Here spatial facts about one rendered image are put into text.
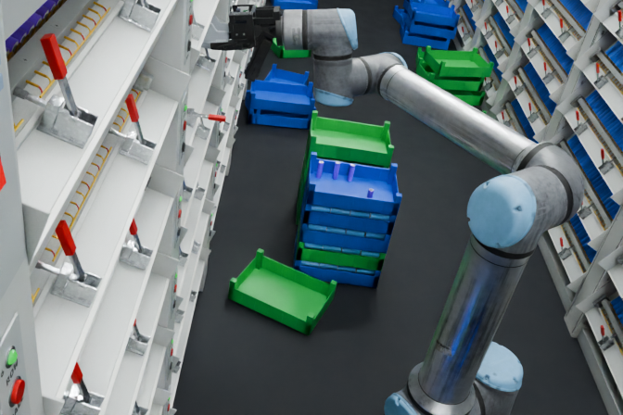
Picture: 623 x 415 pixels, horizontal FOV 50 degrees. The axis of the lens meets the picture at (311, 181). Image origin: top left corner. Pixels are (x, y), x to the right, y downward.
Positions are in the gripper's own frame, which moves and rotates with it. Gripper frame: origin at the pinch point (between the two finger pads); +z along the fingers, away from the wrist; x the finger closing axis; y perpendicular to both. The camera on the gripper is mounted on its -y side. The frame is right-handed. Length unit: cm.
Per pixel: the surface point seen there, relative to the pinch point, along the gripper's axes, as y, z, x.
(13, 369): 24, -10, 117
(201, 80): -6.5, -1.5, 7.1
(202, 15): 11.8, -5.2, 15.8
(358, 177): -72, -40, -50
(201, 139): -25.1, 1.6, 1.7
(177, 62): 17, -8, 52
